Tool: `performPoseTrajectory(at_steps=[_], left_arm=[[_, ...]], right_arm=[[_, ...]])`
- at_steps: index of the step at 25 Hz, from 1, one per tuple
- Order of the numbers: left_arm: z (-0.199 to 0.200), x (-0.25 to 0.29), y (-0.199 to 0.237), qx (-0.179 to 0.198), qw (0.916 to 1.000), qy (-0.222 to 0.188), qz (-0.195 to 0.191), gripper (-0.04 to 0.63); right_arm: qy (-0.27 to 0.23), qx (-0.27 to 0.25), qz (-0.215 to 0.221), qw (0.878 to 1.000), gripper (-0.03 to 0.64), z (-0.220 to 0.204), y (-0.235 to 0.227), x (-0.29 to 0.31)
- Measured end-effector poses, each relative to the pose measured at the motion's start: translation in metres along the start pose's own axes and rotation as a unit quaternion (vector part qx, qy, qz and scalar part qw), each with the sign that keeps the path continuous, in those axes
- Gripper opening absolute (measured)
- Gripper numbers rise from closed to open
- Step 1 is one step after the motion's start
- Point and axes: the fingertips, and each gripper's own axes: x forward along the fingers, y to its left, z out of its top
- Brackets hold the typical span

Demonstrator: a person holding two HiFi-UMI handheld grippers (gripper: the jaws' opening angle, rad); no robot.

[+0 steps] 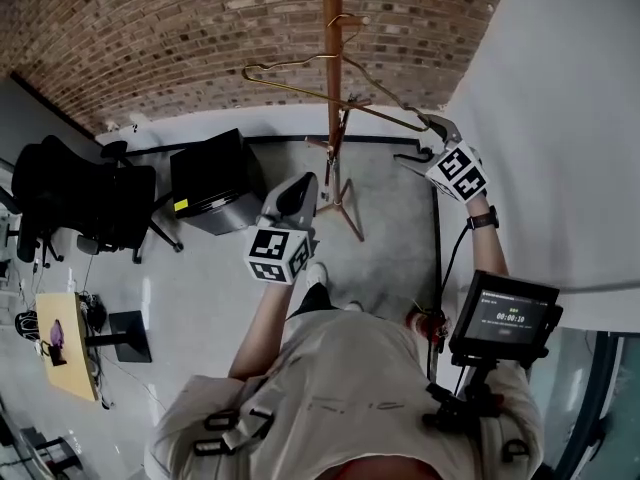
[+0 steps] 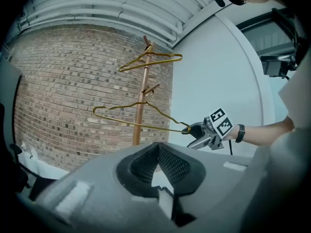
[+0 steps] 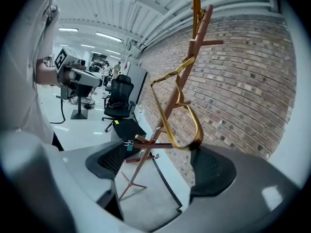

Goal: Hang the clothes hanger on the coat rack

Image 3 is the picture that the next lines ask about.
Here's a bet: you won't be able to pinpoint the grey partition panel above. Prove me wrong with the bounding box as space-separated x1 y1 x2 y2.
128 63 149 108

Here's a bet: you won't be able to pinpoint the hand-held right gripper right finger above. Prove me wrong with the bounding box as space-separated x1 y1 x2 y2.
155 144 302 233

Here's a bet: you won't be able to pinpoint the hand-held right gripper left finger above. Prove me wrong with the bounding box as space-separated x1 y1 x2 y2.
0 131 146 233

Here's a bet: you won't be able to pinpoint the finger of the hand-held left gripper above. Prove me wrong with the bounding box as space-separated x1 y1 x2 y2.
63 68 104 87

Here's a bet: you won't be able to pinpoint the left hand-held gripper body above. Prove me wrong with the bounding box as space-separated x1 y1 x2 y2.
53 47 97 100

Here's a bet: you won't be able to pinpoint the person's black trousers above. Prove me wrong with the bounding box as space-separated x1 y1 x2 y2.
52 132 65 152

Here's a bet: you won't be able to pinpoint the person's left forearm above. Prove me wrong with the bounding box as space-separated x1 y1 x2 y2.
35 57 59 85

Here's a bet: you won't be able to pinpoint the person's white shirt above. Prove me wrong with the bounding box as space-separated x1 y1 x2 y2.
0 0 61 146

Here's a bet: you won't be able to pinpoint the black mesh office chair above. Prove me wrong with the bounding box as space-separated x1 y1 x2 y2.
101 74 136 133

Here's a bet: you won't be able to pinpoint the black pedestal stand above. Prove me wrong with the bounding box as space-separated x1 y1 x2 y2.
70 96 88 120

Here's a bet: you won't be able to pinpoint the brown wooden coat rack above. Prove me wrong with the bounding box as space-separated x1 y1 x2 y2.
118 4 225 201

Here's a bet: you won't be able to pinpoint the black cable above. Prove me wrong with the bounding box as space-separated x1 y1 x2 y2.
50 99 67 125

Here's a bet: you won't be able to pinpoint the grey floor mat black border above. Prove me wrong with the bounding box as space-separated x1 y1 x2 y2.
114 151 183 230

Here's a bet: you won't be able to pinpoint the black box with yellow sticker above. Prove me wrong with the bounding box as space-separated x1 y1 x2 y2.
111 118 148 152

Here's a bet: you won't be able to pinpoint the gold metal clothes hanger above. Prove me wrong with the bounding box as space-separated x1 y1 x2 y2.
150 0 205 150

